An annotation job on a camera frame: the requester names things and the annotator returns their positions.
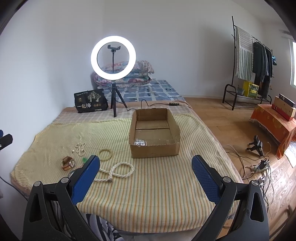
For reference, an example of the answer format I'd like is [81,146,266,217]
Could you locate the brown strap wristwatch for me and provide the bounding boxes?
[61,156,75,171]

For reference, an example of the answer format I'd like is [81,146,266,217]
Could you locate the twisted pearl necklace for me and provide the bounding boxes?
[93,161,135,183]

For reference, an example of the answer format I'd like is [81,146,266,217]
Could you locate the yellow striped blanket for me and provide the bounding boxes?
[11,113,241,233]

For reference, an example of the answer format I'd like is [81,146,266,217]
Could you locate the power strip with chargers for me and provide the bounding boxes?
[251,159,270,180]

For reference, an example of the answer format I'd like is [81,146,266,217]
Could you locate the zebra pattern cloth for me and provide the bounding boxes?
[52,201,124,241]

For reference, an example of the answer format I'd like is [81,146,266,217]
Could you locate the black device on floor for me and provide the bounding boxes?
[246,135,264,157]

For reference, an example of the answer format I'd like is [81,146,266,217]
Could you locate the cardboard box tray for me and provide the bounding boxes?
[129,108,180,159]

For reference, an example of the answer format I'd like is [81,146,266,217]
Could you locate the black printed snack bag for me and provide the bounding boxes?
[74,88,108,113]

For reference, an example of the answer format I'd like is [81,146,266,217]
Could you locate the orange cloth covered table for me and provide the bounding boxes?
[250,104,295,159]

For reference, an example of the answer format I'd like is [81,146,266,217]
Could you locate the black clothes rack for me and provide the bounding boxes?
[222,20,276,110]

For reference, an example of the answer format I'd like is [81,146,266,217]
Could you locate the black tripod stand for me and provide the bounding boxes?
[110,82,127,118]

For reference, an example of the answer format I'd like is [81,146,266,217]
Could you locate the yellow box on rack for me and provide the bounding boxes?
[243,81,259,98]

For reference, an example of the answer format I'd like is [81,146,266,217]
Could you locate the stacked gift boxes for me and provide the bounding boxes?
[271,96,295,121]

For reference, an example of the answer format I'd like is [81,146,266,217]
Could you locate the blue patterned bed sheet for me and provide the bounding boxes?
[102,79,186,103]

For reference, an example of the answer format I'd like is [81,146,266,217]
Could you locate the floral folded quilt pillows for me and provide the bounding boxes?
[91,60,154,86]

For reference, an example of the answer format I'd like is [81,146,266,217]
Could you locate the dark hanging clothes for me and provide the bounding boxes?
[252,42,273,98]

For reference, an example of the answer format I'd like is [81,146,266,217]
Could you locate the striped hanging towel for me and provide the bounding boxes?
[235,27,253,82]

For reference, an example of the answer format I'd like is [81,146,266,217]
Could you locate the black phone holder clamp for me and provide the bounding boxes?
[107,45,121,53]

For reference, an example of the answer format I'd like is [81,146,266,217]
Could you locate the long pearl necklace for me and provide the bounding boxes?
[72,143,87,157]

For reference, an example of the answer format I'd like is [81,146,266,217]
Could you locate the pearl bead bracelet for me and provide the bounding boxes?
[98,148,114,161]

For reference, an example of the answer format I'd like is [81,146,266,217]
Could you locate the black power cable with switch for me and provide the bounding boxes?
[117,99,193,112]

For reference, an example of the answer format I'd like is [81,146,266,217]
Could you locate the white ring light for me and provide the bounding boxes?
[90,35,137,81]

